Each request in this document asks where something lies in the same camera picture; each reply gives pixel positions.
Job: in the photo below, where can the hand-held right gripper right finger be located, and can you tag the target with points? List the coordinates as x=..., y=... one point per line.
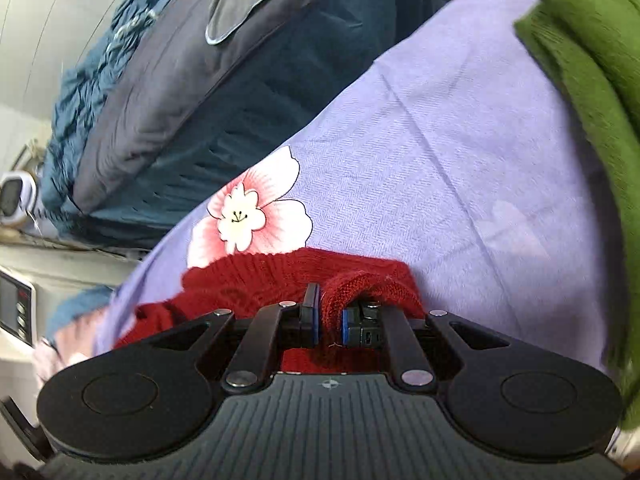
x=348, y=329

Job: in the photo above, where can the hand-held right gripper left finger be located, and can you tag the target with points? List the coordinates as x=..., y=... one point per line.
x=311, y=317

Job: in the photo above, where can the dark red knit sweater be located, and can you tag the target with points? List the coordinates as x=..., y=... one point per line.
x=280, y=280

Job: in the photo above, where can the purple floral bed sheet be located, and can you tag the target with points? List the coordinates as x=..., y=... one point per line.
x=440, y=160

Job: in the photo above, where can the teal and grey duvet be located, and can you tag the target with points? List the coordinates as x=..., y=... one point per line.
x=165, y=125

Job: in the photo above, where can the white appliance with dark panel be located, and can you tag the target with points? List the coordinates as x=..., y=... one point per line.
x=12, y=305

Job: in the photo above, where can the white round gadget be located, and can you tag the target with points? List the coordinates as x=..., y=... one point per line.
x=15, y=197

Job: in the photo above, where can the green fleece garment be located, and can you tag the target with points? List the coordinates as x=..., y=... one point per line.
x=590, y=70

